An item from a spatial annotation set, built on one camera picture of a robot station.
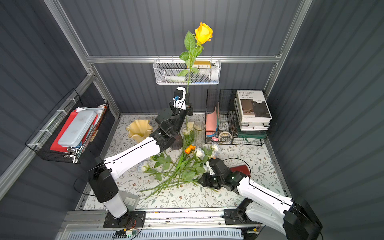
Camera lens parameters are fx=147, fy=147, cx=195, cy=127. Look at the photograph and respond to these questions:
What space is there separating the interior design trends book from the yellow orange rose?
1.53 ft

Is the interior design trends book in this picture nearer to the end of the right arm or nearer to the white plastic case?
the end of the right arm

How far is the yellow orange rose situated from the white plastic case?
56 cm

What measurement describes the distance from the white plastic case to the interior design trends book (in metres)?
0.81

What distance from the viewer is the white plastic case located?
0.67 m

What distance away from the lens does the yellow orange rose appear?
0.52 m

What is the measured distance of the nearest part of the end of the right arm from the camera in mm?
590

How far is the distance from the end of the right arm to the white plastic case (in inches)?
24.5
